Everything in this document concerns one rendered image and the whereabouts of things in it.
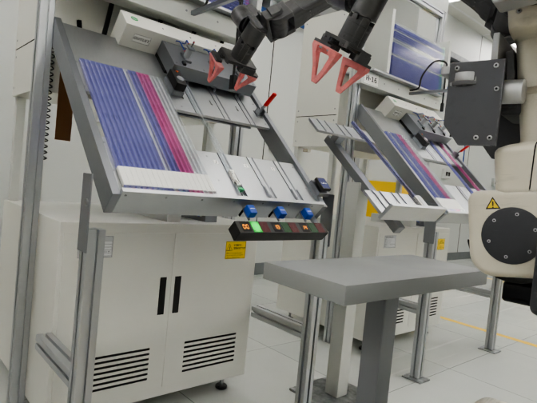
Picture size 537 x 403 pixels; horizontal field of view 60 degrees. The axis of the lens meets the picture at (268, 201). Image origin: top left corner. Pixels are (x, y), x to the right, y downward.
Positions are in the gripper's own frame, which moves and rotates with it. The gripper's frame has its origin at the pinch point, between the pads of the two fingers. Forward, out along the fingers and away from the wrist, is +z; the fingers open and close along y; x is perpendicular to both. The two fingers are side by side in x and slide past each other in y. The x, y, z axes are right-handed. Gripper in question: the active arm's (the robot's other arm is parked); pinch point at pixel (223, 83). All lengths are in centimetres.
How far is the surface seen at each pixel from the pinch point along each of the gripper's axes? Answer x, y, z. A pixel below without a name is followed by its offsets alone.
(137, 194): 35.4, 30.9, 13.1
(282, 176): 21.4, -22.0, 13.5
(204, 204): 35.1, 11.9, 14.7
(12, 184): -29, 35, 80
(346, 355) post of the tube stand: 66, -63, 57
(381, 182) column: -101, -296, 109
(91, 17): -49, 23, 18
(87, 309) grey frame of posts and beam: 52, 39, 33
